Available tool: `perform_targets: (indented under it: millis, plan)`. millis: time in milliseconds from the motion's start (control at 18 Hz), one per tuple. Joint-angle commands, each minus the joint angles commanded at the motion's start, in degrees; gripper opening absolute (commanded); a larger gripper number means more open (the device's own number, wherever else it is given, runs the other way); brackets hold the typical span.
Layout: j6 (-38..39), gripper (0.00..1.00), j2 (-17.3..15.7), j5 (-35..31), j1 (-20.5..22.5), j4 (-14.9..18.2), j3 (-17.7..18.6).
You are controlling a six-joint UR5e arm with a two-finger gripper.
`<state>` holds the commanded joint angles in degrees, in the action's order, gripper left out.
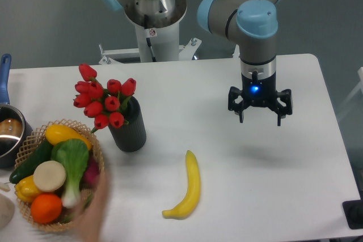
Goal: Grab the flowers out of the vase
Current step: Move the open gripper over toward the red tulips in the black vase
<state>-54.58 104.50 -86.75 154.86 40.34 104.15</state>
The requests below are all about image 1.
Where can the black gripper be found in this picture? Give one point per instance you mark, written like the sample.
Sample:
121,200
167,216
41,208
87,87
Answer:
261,93

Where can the red tulip bouquet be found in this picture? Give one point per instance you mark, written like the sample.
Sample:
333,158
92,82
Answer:
107,106

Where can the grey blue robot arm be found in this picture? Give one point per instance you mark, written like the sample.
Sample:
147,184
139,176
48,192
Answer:
250,24

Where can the dark grey ribbed vase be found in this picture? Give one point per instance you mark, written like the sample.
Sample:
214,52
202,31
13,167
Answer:
132,136

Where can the blurred human hand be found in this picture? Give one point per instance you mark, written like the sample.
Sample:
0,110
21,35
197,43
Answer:
89,223

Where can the yellow banana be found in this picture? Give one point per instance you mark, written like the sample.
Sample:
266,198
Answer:
191,199

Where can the black device at edge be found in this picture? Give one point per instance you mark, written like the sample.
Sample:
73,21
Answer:
353,213

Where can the purple red vegetable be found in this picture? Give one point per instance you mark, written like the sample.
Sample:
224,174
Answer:
91,173

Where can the green bok choy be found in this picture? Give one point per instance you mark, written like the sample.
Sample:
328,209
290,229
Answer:
73,154

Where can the yellow squash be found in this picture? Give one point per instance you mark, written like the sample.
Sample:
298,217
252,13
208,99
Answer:
57,133

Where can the dark green cucumber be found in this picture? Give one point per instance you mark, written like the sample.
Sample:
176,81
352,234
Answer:
27,168

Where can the woven wicker basket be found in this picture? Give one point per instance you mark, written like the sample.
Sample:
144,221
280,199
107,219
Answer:
66,220

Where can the orange fruit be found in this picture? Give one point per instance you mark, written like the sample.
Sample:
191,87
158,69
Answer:
46,208

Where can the yellow bell pepper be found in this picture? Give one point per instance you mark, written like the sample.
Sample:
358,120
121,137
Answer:
26,190

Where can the beige object at left edge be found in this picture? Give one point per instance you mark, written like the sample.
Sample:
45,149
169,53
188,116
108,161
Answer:
7,206

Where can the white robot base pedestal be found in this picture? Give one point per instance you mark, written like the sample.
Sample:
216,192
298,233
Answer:
156,23

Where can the blue handled saucepan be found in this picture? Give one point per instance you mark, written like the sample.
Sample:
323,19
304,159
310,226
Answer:
14,127

